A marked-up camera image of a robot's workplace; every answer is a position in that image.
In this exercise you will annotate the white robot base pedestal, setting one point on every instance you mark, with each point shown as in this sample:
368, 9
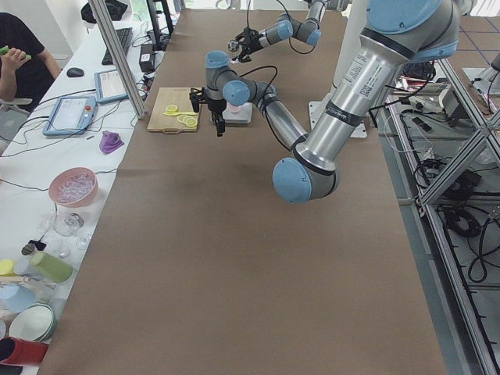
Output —
340, 78

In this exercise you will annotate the blue teach pendant far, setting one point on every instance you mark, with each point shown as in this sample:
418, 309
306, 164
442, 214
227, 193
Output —
109, 87

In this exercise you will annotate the red cup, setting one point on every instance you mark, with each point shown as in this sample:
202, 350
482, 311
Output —
17, 351

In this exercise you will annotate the green plastic cup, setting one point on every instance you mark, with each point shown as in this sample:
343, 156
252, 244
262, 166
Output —
51, 267

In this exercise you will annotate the yellow plastic knife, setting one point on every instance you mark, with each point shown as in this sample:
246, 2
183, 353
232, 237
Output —
188, 113

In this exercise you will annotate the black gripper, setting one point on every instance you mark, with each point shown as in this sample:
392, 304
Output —
255, 40
216, 106

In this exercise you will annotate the silver digital kitchen scale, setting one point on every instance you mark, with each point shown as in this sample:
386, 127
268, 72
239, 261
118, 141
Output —
242, 117

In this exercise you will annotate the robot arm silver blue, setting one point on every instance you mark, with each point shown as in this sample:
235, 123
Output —
285, 28
395, 33

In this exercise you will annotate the white green bowl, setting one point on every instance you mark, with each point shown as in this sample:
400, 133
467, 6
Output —
36, 323

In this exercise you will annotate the blue teach pendant near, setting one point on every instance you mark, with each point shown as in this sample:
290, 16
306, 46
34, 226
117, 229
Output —
70, 115

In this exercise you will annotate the person in black shirt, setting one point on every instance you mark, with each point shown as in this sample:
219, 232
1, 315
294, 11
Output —
28, 69

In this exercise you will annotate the lemon slice toy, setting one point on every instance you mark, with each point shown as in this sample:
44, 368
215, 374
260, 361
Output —
171, 109

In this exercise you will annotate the pink bowl with ice cubes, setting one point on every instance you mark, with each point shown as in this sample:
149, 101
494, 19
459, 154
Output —
74, 188

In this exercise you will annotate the light blue cup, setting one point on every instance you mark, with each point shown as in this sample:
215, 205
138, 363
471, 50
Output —
17, 298

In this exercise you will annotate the bamboo cutting board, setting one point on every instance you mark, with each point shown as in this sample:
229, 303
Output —
160, 123

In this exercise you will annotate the pink plastic cup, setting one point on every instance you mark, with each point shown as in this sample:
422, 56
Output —
233, 108

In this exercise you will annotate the black power adapter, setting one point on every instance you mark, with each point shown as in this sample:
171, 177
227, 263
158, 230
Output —
147, 58

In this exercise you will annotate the glass sauce bottle metal cap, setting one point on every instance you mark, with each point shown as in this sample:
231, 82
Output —
234, 49

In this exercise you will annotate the black computer mouse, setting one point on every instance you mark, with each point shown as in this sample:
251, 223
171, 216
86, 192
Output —
74, 72

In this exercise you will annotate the blue teach pendant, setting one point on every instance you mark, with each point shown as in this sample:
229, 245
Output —
109, 87
70, 115

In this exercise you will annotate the aluminium frame post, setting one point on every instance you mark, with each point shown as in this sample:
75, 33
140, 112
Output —
112, 42

